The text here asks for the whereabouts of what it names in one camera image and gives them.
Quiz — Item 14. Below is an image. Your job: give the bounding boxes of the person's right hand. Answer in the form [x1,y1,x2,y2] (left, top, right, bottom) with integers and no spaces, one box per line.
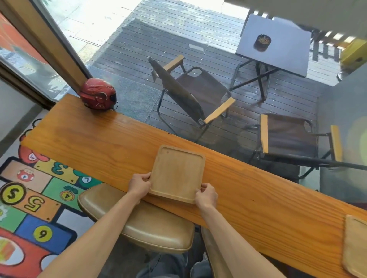
[195,183,219,213]

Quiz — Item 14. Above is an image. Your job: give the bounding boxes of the person's left hand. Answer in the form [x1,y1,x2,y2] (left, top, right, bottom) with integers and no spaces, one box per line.
[127,172,153,205]

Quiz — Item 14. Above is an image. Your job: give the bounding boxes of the square wooden tray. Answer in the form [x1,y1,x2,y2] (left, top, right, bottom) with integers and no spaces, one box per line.
[148,145,206,205]
[341,214,367,278]

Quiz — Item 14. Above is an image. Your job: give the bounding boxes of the person's right forearm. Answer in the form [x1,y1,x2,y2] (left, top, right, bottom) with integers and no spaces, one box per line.
[198,206,277,278]

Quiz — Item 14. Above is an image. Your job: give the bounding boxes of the person's left forearm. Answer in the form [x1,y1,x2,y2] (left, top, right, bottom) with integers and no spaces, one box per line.
[37,192,141,278]

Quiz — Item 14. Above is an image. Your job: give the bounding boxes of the person's blue jeans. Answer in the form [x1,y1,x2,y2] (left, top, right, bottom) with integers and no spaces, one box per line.
[137,252,213,278]

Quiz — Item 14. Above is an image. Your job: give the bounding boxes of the tan leather chair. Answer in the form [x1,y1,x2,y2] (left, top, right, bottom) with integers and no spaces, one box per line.
[200,226,234,278]
[78,183,195,255]

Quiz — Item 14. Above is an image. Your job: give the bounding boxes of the grey outdoor mat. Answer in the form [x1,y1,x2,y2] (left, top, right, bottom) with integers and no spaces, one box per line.
[86,64,162,123]

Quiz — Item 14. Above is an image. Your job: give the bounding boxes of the red helmet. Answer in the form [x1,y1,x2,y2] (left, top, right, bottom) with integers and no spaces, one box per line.
[79,78,118,111]

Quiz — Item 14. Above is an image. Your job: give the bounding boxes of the dark folding chair wooden armrests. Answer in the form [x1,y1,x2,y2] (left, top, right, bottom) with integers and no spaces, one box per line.
[238,113,367,179]
[147,55,236,144]

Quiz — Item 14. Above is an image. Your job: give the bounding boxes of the colourful hopscotch rug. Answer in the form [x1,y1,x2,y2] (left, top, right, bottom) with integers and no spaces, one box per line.
[0,119,104,278]

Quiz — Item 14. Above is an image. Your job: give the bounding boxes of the black ashtray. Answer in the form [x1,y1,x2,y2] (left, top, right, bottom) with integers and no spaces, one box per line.
[253,34,272,52]

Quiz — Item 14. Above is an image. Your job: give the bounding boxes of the grey folding outdoor table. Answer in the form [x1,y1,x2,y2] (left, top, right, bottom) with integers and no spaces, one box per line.
[229,13,312,101]

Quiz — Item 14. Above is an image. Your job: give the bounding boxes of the wooden picket fence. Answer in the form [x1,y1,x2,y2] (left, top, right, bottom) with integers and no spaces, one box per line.
[309,28,344,62]

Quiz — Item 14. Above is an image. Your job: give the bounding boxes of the beige hanging sign board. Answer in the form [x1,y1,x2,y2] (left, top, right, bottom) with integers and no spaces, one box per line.
[223,0,367,31]

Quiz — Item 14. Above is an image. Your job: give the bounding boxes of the wooden window frame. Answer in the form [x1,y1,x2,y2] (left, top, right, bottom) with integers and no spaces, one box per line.
[0,0,93,111]

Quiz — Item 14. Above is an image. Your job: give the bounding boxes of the yellow corner post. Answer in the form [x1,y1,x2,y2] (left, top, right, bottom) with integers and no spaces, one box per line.
[340,39,367,65]

